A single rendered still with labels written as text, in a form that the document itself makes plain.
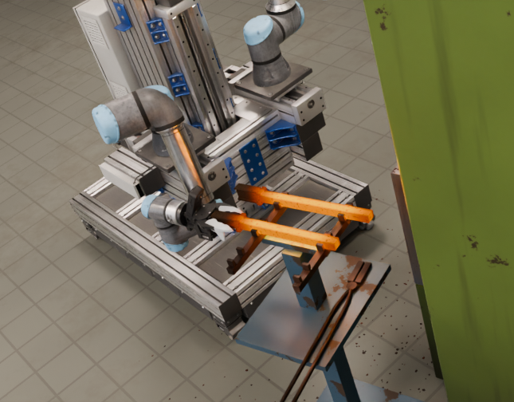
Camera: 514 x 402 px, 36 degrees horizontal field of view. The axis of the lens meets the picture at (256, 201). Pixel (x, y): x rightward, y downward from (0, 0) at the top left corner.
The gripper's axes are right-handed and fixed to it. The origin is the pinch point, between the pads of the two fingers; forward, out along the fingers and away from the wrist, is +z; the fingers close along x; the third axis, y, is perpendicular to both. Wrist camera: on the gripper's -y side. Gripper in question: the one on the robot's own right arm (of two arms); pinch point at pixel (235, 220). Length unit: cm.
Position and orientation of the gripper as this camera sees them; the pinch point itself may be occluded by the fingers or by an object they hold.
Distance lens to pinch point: 220.5
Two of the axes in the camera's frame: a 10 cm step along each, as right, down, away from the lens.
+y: 2.7, 7.6, 5.9
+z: 8.0, 1.6, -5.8
